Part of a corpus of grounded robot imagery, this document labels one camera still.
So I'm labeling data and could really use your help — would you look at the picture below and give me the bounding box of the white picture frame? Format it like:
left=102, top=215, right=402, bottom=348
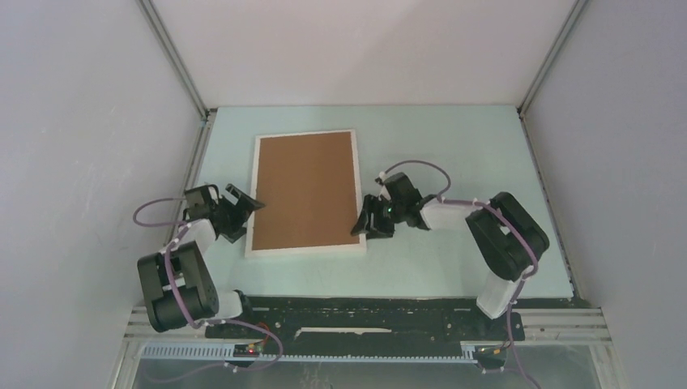
left=244, top=128, right=368, bottom=260

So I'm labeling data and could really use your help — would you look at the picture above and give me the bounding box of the aluminium corner rail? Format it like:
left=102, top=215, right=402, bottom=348
left=136, top=0, right=210, bottom=120
left=517, top=0, right=591, bottom=119

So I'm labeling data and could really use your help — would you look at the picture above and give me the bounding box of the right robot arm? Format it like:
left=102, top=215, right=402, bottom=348
left=350, top=173, right=550, bottom=339

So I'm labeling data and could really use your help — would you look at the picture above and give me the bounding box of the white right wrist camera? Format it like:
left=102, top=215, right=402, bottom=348
left=375, top=171, right=391, bottom=200

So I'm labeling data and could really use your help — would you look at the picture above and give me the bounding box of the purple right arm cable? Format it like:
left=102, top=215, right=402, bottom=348
left=383, top=160, right=540, bottom=389

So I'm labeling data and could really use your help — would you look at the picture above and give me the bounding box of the brown backing board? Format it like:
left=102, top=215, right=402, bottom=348
left=250, top=131, right=361, bottom=252

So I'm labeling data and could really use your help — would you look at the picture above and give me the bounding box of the aluminium corner rail left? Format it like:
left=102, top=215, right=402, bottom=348
left=136, top=0, right=210, bottom=120

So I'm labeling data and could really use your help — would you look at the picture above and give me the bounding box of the aluminium corner rail right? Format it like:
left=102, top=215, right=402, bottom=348
left=517, top=0, right=591, bottom=119

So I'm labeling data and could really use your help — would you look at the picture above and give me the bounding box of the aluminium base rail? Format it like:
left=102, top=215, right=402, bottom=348
left=109, top=306, right=629, bottom=388

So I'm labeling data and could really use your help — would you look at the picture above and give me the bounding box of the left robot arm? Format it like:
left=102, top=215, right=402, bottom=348
left=137, top=184, right=265, bottom=332

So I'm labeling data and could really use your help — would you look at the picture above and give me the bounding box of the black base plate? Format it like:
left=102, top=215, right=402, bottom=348
left=204, top=292, right=526, bottom=357

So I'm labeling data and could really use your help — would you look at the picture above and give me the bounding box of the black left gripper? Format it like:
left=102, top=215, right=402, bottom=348
left=211, top=185, right=266, bottom=243

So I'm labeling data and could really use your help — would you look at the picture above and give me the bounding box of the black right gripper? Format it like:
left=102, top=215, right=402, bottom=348
left=349, top=194, right=404, bottom=241

